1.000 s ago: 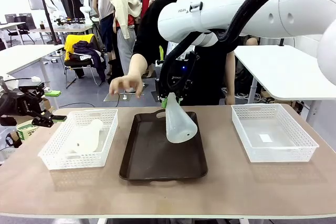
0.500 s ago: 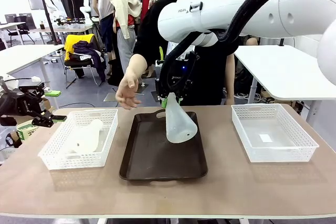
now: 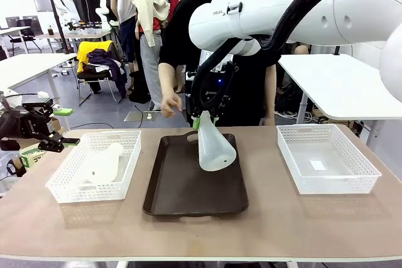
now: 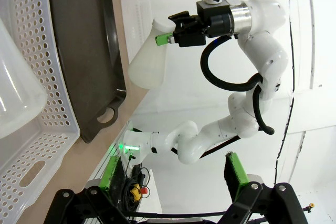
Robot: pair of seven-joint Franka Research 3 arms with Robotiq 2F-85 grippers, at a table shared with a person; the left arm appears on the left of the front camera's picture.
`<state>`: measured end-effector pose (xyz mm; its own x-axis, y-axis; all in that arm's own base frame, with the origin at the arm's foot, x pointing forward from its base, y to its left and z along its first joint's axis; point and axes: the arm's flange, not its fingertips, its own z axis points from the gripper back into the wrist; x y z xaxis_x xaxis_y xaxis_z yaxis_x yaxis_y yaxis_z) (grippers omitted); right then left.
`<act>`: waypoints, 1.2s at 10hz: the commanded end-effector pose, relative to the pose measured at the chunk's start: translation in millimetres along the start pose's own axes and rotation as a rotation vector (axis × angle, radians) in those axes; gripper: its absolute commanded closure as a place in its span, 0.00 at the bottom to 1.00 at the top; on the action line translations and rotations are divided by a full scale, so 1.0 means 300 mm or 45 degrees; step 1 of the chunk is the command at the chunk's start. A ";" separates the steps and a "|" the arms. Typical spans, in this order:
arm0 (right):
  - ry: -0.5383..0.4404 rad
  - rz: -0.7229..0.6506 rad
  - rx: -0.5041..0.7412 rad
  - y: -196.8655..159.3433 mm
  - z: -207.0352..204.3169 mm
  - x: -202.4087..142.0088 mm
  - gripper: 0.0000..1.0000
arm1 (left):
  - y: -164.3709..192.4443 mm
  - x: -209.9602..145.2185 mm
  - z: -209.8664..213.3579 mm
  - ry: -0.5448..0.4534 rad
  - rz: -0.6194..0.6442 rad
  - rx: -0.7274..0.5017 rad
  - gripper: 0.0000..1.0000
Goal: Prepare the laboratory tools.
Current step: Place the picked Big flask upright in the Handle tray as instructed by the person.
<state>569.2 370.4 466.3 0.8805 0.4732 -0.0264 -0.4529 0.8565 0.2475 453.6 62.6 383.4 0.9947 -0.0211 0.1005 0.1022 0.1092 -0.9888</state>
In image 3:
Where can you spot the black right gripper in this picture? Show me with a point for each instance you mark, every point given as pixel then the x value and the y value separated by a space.
pixel 221 89

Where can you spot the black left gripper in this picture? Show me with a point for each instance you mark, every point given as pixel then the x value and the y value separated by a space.
pixel 23 125

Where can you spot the white plastic conical flask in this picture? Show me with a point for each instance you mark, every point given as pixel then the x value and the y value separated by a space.
pixel 213 152
pixel 103 167

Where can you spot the person's left forearm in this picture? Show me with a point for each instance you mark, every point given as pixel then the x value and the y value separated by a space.
pixel 270 92

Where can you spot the person's right forearm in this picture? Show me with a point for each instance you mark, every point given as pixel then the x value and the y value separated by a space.
pixel 166 79

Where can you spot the person's right hand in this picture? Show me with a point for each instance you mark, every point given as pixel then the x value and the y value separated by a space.
pixel 171 105

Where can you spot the person's left hand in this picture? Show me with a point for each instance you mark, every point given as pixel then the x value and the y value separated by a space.
pixel 269 121

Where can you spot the brown cardboard box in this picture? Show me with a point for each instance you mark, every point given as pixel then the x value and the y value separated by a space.
pixel 57 126

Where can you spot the green and white carton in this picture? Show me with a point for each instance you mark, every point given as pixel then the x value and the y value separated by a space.
pixel 31 158

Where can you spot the small black device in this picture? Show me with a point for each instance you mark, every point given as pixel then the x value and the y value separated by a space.
pixel 17 167

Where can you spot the grey floor plate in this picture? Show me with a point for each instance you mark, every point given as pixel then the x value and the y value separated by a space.
pixel 138 116

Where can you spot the grey trousers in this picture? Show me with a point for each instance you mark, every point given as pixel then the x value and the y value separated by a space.
pixel 152 70

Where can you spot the dark brown plastic tray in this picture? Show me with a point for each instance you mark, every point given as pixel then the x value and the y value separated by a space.
pixel 188 192

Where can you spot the white perforated plastic basket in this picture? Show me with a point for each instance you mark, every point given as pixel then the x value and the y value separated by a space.
pixel 329 183
pixel 94 191

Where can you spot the yellow cloth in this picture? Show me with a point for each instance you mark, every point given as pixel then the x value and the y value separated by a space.
pixel 83 51

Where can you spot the dark purple clothes pile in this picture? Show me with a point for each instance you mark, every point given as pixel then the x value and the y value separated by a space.
pixel 103 58

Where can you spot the person in black shirt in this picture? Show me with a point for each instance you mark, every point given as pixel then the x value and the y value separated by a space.
pixel 179 29

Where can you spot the black office chair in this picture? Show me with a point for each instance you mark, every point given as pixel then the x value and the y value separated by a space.
pixel 25 29

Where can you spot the cluttered background table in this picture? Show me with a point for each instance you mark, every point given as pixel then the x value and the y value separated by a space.
pixel 88 33

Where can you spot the black tripod stand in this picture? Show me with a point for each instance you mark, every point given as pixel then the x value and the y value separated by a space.
pixel 58 20

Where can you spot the white paper label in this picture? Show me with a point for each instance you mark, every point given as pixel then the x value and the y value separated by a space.
pixel 318 165

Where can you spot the mannequin in beige shirt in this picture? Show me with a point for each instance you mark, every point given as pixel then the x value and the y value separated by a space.
pixel 147 1

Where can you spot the mannequin in grey tank top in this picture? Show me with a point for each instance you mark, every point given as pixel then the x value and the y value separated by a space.
pixel 125 4

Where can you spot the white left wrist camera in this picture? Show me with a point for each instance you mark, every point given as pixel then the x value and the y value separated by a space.
pixel 12 99

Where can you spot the black metal frame chair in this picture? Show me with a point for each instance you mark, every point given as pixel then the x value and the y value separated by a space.
pixel 91 75

